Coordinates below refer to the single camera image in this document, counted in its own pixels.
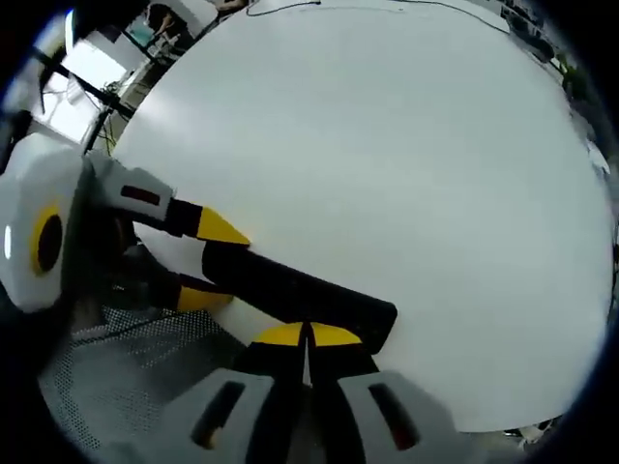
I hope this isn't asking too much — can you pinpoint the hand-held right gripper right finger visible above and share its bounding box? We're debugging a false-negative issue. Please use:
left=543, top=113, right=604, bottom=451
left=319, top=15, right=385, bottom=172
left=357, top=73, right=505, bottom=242
left=309, top=322, right=468, bottom=464

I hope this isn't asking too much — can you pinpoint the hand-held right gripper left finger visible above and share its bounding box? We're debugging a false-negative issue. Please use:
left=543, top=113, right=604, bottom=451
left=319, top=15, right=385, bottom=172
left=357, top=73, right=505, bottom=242
left=159, top=322, right=310, bottom=464

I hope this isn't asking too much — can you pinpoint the black remote control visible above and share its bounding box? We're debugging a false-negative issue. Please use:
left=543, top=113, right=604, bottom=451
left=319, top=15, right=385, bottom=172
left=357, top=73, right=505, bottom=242
left=200, top=240, right=398, bottom=357

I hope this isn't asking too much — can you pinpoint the green potted plant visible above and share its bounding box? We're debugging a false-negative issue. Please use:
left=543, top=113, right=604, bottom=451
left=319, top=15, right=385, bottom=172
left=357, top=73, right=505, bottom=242
left=555, top=52, right=599, bottom=105

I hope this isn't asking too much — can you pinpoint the black cable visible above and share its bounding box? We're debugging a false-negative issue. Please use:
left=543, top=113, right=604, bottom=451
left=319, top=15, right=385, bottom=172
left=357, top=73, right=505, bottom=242
left=245, top=0, right=324, bottom=18

